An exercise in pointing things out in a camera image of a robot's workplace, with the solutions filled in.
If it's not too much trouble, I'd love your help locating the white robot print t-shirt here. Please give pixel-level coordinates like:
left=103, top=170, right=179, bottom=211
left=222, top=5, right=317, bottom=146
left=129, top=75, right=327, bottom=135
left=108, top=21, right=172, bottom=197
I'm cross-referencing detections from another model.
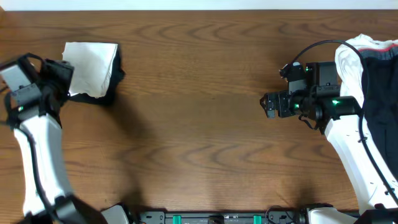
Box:
left=62, top=42, right=118, bottom=98

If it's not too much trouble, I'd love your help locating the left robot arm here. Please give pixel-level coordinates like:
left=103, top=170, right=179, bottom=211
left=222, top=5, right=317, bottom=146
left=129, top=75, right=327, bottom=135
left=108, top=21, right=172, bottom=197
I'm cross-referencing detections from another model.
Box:
left=1, top=53, right=132, bottom=223

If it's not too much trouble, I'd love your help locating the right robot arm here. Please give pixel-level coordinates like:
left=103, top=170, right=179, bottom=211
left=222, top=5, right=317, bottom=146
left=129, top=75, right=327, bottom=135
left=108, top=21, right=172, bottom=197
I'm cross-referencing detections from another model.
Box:
left=260, top=60, right=397, bottom=223

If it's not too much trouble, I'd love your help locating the plain white t-shirt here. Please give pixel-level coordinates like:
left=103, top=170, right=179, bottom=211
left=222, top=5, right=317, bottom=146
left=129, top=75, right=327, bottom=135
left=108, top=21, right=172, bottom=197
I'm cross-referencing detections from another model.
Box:
left=335, top=34, right=397, bottom=106

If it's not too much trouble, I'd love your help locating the folded black cloth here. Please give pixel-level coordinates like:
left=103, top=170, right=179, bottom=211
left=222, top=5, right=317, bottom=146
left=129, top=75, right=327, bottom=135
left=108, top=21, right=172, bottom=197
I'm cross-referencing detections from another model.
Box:
left=69, top=47, right=126, bottom=106

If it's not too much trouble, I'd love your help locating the dark navy garment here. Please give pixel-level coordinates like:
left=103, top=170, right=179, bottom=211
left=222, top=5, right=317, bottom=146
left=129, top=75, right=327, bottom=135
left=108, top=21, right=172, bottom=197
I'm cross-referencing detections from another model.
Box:
left=362, top=56, right=397, bottom=177

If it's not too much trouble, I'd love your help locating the right black cable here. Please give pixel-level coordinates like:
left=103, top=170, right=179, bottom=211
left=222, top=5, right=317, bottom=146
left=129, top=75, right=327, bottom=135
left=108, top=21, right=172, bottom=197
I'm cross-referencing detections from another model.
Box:
left=287, top=39, right=398, bottom=206

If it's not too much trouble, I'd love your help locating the black cable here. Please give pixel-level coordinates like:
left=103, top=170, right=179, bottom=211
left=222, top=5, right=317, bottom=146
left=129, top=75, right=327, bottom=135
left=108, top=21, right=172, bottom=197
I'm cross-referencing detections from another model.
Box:
left=0, top=86, right=60, bottom=224
left=287, top=39, right=398, bottom=206

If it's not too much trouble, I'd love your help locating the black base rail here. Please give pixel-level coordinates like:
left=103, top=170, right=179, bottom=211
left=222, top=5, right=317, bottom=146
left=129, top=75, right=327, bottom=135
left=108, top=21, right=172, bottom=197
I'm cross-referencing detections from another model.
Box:
left=137, top=208, right=310, bottom=224

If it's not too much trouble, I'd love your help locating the left black cable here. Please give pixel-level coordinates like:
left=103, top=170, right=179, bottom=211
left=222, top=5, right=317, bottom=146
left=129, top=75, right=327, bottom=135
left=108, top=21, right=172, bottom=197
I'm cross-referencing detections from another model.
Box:
left=0, top=86, right=60, bottom=224

